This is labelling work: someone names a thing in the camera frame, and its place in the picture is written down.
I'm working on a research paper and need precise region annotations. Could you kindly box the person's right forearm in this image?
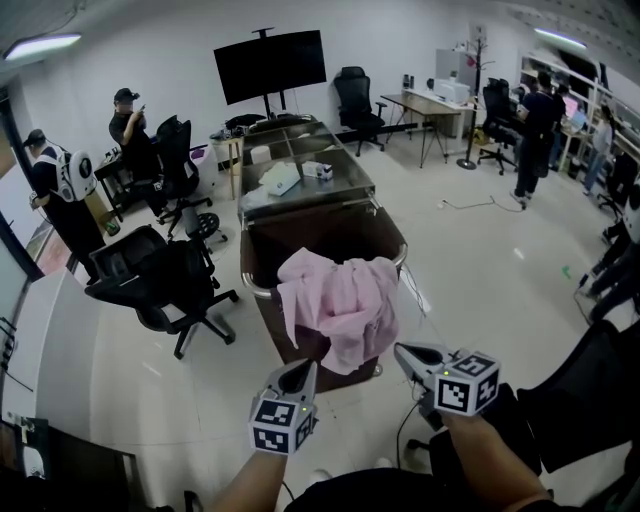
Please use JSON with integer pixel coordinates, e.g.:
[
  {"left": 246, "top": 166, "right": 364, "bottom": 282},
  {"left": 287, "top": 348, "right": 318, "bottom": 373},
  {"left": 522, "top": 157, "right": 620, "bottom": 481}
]
[{"left": 439, "top": 412, "right": 551, "bottom": 506}]

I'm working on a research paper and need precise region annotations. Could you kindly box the pink cloth garment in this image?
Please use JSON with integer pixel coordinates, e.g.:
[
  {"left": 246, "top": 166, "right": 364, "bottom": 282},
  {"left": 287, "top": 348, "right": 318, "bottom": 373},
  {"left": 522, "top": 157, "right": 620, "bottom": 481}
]
[{"left": 276, "top": 246, "right": 401, "bottom": 376}]

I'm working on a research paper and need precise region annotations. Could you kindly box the small wooden table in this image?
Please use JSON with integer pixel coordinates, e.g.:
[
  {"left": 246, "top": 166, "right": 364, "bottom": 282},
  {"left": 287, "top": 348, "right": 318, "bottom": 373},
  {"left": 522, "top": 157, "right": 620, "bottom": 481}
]
[{"left": 209, "top": 130, "right": 246, "bottom": 200}]

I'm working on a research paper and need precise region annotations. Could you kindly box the person's black shirt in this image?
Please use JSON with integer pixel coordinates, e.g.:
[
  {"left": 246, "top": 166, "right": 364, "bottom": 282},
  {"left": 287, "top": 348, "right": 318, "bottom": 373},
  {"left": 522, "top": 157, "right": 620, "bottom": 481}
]
[{"left": 284, "top": 467, "right": 640, "bottom": 512}]

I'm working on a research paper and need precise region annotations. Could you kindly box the black floor cable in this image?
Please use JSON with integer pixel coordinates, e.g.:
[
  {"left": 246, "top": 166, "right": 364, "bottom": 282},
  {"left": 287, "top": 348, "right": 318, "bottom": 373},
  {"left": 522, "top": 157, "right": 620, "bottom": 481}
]
[{"left": 444, "top": 194, "right": 527, "bottom": 214}]

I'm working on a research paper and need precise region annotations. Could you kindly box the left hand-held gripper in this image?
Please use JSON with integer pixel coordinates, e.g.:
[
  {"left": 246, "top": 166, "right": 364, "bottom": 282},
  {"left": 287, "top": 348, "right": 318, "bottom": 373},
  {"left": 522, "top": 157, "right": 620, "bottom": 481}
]
[{"left": 247, "top": 358, "right": 320, "bottom": 457}]

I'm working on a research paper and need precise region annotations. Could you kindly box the white printer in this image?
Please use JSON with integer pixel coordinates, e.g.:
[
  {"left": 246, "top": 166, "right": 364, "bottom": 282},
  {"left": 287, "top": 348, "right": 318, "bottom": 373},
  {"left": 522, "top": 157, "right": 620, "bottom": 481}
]
[{"left": 433, "top": 77, "right": 471, "bottom": 101}]

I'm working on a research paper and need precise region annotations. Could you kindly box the black round stool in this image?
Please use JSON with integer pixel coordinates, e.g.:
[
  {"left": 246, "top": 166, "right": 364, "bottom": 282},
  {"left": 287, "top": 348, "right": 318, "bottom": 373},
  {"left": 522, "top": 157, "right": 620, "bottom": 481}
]
[{"left": 182, "top": 205, "right": 229, "bottom": 254}]

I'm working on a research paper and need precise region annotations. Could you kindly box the ceiling light bar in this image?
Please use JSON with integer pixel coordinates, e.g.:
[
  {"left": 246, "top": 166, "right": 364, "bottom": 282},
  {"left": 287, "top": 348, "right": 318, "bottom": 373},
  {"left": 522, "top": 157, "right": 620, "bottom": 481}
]
[
  {"left": 2, "top": 32, "right": 82, "bottom": 62},
  {"left": 533, "top": 27, "right": 589, "bottom": 50}
]

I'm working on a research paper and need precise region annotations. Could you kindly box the white shelving workbench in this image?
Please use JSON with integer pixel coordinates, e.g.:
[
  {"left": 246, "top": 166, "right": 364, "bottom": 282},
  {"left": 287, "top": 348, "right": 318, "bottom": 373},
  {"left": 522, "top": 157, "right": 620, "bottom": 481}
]
[{"left": 519, "top": 52, "right": 640, "bottom": 176}]

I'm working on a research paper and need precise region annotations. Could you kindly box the black television on stand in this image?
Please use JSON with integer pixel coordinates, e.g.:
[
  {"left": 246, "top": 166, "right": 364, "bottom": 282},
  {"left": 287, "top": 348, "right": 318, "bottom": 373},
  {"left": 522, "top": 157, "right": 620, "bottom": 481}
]
[{"left": 213, "top": 27, "right": 329, "bottom": 121}]

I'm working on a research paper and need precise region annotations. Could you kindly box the white bin with purple lid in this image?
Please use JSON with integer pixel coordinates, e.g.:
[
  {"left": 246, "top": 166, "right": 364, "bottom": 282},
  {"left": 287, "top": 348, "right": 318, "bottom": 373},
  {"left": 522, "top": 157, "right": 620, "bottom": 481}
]
[{"left": 189, "top": 144, "right": 221, "bottom": 194}]

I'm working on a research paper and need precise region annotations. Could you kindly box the person's left forearm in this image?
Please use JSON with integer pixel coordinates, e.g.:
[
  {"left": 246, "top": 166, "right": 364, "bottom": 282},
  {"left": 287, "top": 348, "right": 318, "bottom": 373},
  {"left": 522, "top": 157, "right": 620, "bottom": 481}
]
[{"left": 197, "top": 447, "right": 291, "bottom": 512}]

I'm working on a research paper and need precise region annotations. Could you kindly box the brown laundry hamper cart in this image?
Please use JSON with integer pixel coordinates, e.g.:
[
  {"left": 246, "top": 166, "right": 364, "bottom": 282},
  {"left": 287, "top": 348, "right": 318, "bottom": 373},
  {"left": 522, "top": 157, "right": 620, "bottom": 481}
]
[{"left": 238, "top": 113, "right": 409, "bottom": 394}]

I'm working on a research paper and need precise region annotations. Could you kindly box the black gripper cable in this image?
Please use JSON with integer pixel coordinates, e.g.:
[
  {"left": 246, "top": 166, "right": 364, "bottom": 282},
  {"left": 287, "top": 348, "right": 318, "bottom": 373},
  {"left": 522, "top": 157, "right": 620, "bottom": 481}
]
[{"left": 396, "top": 399, "right": 436, "bottom": 452}]

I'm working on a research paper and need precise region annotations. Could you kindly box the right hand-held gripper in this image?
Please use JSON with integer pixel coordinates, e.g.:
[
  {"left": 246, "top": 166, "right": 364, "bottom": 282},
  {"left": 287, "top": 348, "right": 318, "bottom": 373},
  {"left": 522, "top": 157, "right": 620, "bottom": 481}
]
[{"left": 392, "top": 340, "right": 502, "bottom": 432}]

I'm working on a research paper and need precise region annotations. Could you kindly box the wooden desk with black legs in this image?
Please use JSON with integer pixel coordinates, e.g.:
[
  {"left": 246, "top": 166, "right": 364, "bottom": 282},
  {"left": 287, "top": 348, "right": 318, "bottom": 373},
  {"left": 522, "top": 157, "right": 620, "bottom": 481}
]
[{"left": 380, "top": 89, "right": 484, "bottom": 169}]

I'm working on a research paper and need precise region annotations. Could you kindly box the black coat rack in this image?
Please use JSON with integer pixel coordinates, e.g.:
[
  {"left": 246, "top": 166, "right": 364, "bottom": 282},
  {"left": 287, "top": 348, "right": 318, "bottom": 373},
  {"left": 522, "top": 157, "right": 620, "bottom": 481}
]
[{"left": 455, "top": 24, "right": 496, "bottom": 172}]

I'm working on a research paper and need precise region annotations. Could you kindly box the thin white floor cable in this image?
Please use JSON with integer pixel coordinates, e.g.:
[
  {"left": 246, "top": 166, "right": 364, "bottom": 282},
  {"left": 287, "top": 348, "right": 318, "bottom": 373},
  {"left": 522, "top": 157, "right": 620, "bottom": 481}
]
[{"left": 398, "top": 263, "right": 451, "bottom": 347}]

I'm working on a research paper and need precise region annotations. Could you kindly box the white hard-shell backpack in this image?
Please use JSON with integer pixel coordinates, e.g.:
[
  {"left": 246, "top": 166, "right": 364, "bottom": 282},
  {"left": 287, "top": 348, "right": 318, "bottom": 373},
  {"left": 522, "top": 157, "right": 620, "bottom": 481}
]
[
  {"left": 54, "top": 149, "right": 98, "bottom": 204},
  {"left": 622, "top": 182, "right": 640, "bottom": 231}
]

